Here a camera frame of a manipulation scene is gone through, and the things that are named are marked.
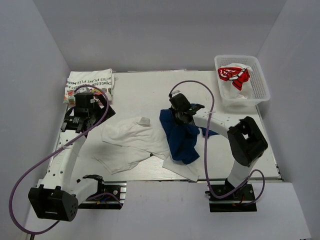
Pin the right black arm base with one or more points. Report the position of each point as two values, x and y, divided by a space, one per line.
238 202

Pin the white t-shirt black graphic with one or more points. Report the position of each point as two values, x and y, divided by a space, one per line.
127 143

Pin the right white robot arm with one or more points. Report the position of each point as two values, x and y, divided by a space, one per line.
246 141

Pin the white plastic mesh basket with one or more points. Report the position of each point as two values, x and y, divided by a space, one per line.
260 89

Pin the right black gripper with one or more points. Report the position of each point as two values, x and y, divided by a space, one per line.
174 110

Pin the white t-shirt red graphic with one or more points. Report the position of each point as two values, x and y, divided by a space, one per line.
235 81

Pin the dark blue t-shirt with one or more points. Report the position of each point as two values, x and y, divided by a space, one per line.
181 139

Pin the folded white cartoon t-shirt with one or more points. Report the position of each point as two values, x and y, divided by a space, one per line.
103 79

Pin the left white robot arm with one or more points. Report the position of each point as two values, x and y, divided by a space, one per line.
57 197

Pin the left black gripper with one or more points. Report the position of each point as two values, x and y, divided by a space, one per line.
102 111

